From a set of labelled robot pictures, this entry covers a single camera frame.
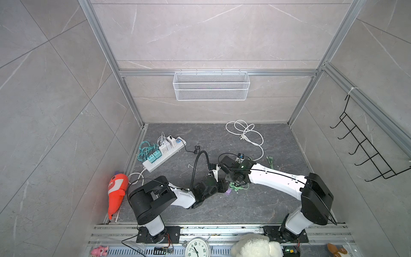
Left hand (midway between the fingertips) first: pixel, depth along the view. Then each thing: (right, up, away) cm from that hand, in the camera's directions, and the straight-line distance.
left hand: (230, 177), depth 84 cm
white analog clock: (-17, -26, -16) cm, 35 cm away
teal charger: (-46, +9, +9) cm, 48 cm away
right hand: (0, +1, +2) cm, 2 cm away
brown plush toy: (+44, -28, -15) cm, 55 cm away
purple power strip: (-1, -8, 0) cm, 8 cm away
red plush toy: (-60, -5, -2) cm, 60 cm away
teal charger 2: (-43, +11, +11) cm, 46 cm away
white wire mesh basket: (-10, +54, +17) cm, 58 cm away
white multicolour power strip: (-47, +4, +11) cm, 48 cm away
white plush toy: (+5, -16, -29) cm, 34 cm away
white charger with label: (-37, +16, +15) cm, 43 cm away
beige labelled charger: (-40, +14, +12) cm, 44 cm away
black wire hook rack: (+54, +9, -26) cm, 61 cm away
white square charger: (-35, +19, +17) cm, 44 cm away
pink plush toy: (-59, -27, -16) cm, 67 cm away
